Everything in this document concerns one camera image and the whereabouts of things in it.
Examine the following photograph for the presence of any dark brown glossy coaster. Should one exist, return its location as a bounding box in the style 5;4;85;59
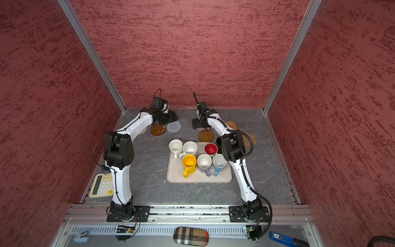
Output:
150;124;166;136

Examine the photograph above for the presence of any brown cork round coaster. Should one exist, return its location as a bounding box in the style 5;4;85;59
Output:
198;130;215;142

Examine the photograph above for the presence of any grey woven round coaster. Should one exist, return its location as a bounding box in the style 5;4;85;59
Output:
166;121;182;133

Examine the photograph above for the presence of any brown wooden flower coaster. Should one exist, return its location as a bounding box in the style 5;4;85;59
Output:
243;132;257;147

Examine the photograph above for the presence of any beige spiral round coaster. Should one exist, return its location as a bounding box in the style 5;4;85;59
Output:
139;127;147;135

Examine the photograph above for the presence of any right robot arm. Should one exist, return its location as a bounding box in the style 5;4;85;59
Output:
192;112;263;222

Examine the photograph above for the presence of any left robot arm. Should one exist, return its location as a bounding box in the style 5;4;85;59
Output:
103;108;179;222

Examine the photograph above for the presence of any black mug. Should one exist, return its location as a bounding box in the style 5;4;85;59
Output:
216;137;222;154

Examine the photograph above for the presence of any red inside white mug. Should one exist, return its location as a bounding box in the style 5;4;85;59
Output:
204;143;218;157

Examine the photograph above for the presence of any white speckled mug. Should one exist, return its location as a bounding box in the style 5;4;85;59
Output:
179;141;198;160

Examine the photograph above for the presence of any cream white mug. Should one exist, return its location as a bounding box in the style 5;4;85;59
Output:
169;139;183;159

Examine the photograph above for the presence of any yellow mug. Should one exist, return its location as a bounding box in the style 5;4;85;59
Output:
182;154;197;178

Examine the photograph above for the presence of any light blue mug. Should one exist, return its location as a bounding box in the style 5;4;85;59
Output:
213;154;228;177

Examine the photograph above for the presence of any beige rectangular tray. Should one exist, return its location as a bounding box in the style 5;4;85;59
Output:
167;142;232;183

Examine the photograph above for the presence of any cream calculator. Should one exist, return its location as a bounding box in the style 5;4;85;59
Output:
88;173;114;198

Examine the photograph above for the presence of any plaid glasses case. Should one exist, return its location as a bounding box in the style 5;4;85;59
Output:
173;226;209;247

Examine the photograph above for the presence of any right circuit board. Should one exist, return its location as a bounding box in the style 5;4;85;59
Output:
244;225;262;235

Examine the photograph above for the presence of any circuit board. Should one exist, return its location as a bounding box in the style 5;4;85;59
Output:
116;225;136;234
244;225;262;235

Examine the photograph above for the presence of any left circuit board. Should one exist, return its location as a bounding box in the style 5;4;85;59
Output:
116;225;136;234

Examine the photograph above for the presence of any small stapler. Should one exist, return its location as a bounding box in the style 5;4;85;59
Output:
73;230;89;244

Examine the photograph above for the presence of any blue tool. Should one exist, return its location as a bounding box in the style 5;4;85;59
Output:
269;231;310;247

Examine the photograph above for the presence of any lavender handle mug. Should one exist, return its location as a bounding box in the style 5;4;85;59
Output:
197;154;213;177

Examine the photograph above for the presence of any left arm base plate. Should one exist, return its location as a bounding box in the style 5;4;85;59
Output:
106;205;151;223

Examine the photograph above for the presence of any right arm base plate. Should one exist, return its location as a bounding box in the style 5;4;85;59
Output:
228;205;270;223

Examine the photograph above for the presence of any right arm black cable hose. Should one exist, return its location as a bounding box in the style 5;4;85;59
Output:
193;91;274;240

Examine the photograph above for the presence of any aluminium rail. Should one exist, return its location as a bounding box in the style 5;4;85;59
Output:
62;203;315;225

